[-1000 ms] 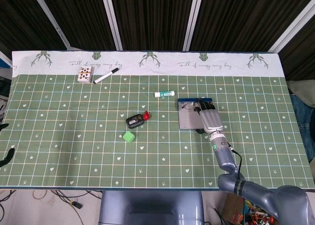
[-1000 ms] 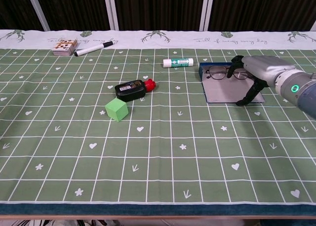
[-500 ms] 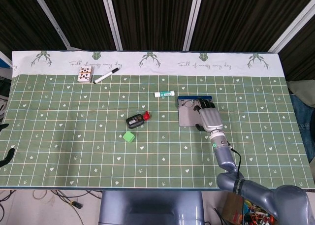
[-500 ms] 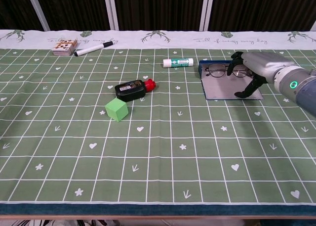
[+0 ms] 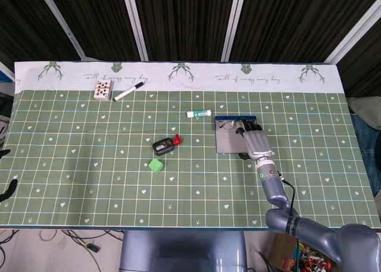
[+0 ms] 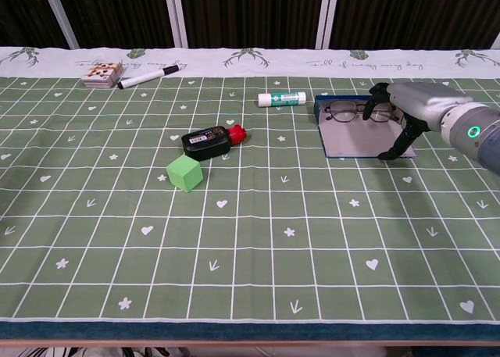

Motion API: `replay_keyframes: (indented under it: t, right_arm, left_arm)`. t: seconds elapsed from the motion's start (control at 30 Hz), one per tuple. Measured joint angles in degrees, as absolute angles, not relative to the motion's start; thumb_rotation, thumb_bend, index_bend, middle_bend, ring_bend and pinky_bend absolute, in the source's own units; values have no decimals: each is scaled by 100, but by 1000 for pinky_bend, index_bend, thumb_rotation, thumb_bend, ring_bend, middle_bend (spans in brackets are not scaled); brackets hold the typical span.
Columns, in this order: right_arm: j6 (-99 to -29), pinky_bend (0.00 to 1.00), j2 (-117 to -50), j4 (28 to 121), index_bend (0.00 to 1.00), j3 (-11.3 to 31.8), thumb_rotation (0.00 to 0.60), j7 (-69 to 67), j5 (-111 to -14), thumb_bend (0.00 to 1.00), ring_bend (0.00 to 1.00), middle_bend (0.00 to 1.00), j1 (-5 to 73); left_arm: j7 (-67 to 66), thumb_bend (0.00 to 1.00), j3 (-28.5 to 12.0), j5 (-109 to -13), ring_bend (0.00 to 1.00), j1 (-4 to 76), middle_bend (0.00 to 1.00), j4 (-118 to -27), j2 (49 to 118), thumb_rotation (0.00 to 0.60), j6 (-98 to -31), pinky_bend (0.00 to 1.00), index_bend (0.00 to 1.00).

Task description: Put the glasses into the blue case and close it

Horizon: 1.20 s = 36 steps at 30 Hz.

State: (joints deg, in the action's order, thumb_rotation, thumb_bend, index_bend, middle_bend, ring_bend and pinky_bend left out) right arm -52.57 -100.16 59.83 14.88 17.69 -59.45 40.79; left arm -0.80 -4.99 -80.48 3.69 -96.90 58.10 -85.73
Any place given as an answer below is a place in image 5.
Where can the left robot hand black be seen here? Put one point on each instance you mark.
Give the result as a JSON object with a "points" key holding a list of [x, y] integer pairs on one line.
{"points": [[12, 184]]}

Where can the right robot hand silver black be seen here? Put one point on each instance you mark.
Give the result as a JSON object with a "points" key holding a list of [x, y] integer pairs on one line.
{"points": [[258, 144]]}

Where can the blue folding glasses case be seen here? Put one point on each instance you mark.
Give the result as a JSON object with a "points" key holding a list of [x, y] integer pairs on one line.
{"points": [[230, 142]]}

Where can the thin metal frame eyeglasses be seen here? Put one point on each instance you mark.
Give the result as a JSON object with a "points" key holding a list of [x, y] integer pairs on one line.
{"points": [[227, 125]]}

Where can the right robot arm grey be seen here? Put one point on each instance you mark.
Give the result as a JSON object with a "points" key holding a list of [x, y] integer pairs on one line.
{"points": [[354, 242]]}

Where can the white green glue stick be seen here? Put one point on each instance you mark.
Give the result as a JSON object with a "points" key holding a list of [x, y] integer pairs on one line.
{"points": [[199, 113]]}

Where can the black ink bottle red cap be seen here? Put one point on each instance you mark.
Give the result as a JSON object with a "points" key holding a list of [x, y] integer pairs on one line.
{"points": [[162, 146]]}

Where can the small black plug adapter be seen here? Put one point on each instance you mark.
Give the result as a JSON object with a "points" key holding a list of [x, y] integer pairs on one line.
{"points": [[92, 247]]}

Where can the green cube block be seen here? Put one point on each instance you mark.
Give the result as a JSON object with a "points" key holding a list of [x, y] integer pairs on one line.
{"points": [[155, 165]]}

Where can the green checkered tablecloth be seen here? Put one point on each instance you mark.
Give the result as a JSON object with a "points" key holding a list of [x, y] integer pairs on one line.
{"points": [[119, 179]]}

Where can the blue denim fabric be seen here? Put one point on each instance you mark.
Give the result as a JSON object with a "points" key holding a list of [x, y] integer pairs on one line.
{"points": [[367, 141]]}

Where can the olive green fabric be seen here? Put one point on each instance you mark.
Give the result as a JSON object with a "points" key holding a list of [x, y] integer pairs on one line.
{"points": [[364, 106]]}

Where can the deck of playing cards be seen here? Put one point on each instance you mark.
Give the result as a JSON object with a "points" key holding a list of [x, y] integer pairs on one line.
{"points": [[103, 90]]}

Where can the grey robot torso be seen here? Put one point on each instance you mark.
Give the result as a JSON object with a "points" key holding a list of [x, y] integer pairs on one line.
{"points": [[181, 251]]}

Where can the white marker black cap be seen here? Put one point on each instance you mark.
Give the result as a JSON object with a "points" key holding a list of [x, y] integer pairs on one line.
{"points": [[126, 92]]}

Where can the white metal partition post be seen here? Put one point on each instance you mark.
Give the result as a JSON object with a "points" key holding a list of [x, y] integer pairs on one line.
{"points": [[233, 25], [354, 34], [135, 25], [62, 25]]}

